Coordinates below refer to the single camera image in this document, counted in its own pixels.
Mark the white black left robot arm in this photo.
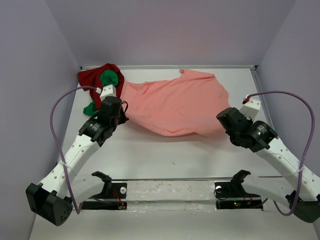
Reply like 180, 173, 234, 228
25, 96, 128, 226

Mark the dark red t shirt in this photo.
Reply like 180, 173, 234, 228
77, 63, 125, 97

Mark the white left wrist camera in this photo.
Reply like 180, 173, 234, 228
96, 84, 117, 101

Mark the pink t shirt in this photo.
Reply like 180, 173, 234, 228
121, 69, 230, 137

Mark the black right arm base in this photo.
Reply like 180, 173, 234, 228
213, 181, 263, 210

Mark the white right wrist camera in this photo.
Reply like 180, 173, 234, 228
239, 95, 261, 121

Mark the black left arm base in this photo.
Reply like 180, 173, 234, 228
79, 181, 128, 211

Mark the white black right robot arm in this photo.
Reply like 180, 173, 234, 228
216, 107, 320, 223

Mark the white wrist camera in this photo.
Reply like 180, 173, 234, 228
239, 95, 261, 121
96, 84, 117, 101

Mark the green t shirt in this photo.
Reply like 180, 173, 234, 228
83, 69, 120, 117

